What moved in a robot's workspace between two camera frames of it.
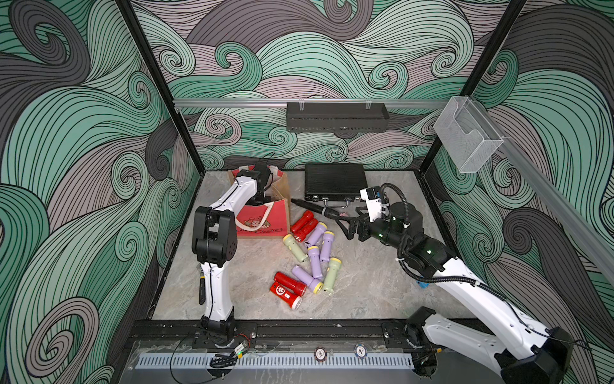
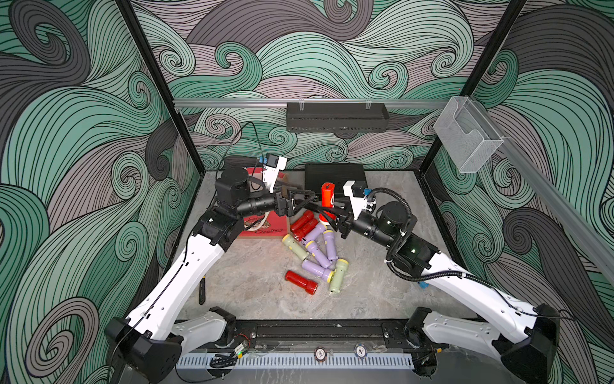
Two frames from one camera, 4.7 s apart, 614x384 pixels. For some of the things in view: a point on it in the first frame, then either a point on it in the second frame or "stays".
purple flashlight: (316, 234) stays
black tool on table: (202, 289) stays
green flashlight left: (296, 247) stays
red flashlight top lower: (305, 230) stays
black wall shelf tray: (337, 117) stays
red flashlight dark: (294, 286) to (310, 286)
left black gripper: (267, 200) to (284, 209)
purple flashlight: (313, 285) to (320, 271)
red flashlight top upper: (306, 217) stays
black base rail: (190, 334) stays
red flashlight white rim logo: (293, 300) to (328, 195)
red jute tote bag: (269, 220) stays
